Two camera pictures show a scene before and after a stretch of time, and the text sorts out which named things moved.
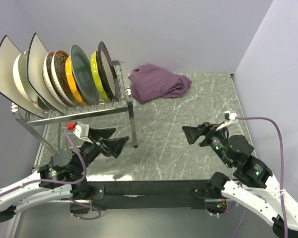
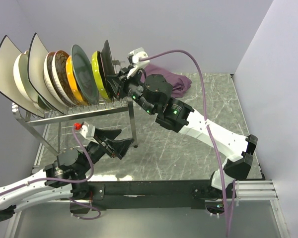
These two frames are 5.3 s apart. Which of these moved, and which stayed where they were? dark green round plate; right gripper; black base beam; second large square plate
Moved: right gripper
Stayed: second large square plate; dark green round plate; black base beam
